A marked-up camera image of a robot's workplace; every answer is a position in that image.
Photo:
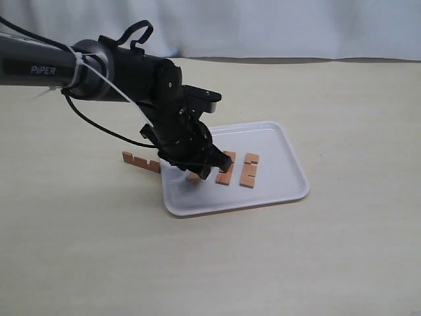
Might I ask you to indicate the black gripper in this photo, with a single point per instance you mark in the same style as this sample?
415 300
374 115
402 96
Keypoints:
175 130

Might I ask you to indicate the notched wooden piece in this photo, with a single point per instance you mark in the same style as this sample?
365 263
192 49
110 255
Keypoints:
193 178
249 170
151 165
224 178

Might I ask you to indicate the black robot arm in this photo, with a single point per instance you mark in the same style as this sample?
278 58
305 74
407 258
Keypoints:
26 62

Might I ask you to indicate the white plastic tray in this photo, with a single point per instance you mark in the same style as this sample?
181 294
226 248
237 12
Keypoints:
280 176

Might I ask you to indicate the white backdrop cloth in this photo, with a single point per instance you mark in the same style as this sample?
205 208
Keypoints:
236 29

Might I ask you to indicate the white zip tie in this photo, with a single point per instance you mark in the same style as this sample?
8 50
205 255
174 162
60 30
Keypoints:
97 75

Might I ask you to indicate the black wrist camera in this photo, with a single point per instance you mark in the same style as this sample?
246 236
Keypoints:
200 100

